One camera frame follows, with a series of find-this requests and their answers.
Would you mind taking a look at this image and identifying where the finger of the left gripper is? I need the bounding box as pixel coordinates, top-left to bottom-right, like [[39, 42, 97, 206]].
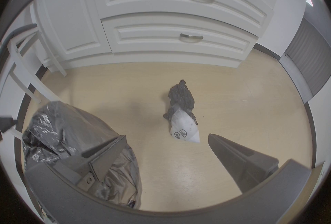
[[0, 116, 18, 133]]

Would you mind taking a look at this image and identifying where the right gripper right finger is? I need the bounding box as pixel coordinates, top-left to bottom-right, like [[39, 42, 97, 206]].
[[208, 133, 280, 195]]

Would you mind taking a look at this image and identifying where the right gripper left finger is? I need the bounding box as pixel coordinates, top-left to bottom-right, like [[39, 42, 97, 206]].
[[56, 135, 128, 190]]

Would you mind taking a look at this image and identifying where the black plastic bag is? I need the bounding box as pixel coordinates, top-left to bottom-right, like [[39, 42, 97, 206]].
[[22, 101, 143, 210]]

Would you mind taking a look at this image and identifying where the crumpled black plastic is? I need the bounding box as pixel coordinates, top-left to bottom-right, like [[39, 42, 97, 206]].
[[163, 79, 198, 126]]

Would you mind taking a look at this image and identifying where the white chair dark grey seat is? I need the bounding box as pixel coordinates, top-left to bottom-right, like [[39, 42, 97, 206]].
[[0, 0, 68, 104]]

